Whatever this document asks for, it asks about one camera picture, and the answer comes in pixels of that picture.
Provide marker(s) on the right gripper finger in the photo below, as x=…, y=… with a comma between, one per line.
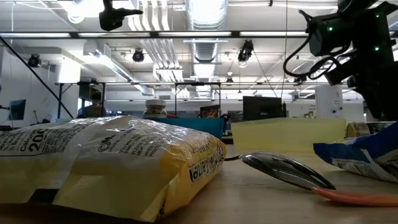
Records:
x=385, y=104

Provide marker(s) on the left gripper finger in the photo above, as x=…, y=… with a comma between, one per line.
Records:
x=130, y=12

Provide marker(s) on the blue yellow ramen packet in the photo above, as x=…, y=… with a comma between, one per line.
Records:
x=367, y=155

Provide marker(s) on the white-lid spice jar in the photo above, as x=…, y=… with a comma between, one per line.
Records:
x=155, y=109

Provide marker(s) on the yellow plastic bin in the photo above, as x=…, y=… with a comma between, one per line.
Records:
x=286, y=133

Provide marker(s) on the teal plastic bin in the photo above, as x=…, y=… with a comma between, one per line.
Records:
x=192, y=124

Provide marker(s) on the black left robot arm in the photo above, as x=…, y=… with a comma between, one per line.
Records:
x=110, y=20

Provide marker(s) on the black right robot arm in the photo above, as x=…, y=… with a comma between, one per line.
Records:
x=329, y=40

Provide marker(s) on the white pillar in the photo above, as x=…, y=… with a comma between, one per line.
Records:
x=328, y=102

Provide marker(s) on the person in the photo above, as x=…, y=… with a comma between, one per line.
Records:
x=93, y=110

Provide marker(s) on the black monitor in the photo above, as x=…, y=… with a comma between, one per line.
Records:
x=264, y=109

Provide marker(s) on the black metal spoon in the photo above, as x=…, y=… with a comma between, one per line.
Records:
x=280, y=168

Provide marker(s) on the dark orange snack packet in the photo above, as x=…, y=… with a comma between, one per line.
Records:
x=209, y=111

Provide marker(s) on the blue screen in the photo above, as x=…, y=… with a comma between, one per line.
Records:
x=18, y=109

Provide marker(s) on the yellow ramen noodle packet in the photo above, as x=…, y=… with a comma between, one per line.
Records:
x=109, y=168

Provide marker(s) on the background black frame rig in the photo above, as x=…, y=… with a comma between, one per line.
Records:
x=199, y=83

